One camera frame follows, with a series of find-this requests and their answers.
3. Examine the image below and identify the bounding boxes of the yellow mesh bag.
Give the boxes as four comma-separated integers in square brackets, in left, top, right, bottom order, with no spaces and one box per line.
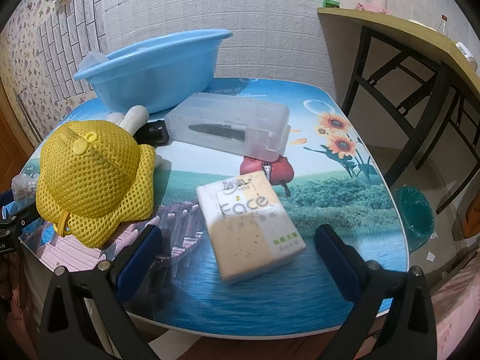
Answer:
[35,120,156,248]

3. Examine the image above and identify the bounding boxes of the clear box of toothpicks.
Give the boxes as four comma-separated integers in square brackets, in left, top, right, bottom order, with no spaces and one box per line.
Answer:
[77,50,109,72]

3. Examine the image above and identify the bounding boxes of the cotton swab plastic bag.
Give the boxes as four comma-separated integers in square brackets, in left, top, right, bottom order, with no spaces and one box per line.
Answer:
[11,173,39,210]

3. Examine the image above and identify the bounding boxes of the brown wooden door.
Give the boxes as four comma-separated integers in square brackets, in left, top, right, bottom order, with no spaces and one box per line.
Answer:
[0,85,34,192]

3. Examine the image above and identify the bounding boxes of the green mesh waste basket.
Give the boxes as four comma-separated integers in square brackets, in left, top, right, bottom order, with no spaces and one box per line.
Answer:
[392,186,434,253]

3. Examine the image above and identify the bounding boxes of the black green packaged box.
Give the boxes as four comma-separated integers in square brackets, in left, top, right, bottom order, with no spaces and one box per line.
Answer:
[133,119,169,147]

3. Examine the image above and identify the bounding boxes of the Face tissue pack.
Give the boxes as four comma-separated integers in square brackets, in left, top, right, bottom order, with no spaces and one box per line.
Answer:
[196,171,307,284]

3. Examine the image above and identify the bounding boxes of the blue plastic basin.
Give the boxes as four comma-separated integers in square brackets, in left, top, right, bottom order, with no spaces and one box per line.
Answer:
[74,28,233,114]

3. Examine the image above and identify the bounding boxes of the wooden side table black legs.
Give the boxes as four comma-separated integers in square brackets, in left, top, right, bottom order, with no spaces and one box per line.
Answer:
[316,6,480,215]

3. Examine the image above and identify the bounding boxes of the translucent plastic storage case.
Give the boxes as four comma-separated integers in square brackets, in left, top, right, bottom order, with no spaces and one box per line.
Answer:
[164,93,290,162]

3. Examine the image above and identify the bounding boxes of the pink cloth on shelf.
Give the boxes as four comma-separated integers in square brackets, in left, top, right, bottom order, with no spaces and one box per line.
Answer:
[355,2,391,16]

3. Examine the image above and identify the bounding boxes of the green small box on shelf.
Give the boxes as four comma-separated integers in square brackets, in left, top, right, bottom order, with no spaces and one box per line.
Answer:
[322,0,340,8]

